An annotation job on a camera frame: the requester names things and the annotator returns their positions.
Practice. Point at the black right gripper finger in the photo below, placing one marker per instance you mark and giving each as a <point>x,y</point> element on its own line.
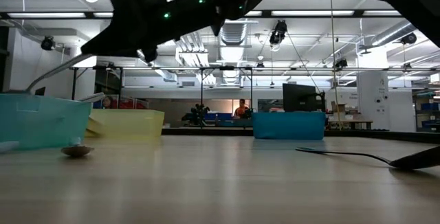
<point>110,43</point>
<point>149,54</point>

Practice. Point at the black background robot arm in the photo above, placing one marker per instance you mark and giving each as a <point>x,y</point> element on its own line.
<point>197,112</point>

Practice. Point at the yellow plastic bin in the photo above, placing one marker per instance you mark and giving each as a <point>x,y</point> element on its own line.
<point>130,122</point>

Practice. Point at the blue background crate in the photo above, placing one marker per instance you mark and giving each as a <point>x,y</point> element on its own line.
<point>218,116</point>

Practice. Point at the green translucent plastic bin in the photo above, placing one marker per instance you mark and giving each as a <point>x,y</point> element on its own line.
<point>41,121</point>

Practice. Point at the black overhead light beam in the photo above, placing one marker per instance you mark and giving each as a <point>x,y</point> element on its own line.
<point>309,13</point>

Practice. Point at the black computer monitor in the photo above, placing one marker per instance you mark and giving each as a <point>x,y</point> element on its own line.
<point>299,97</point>

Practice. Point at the blue plastic bin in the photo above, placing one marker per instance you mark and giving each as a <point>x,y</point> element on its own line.
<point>288,126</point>

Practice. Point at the cardboard box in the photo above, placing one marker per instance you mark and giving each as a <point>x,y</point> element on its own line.
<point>338,108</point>

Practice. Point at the brown background table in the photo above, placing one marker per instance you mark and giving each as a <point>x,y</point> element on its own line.
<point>350,122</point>

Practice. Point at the white pillar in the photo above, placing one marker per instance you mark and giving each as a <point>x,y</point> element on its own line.
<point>373,100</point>

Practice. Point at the black background rig frame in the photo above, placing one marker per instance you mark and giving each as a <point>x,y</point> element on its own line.
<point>201,90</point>

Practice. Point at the silver ventilation duct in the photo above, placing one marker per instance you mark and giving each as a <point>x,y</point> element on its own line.
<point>233,33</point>

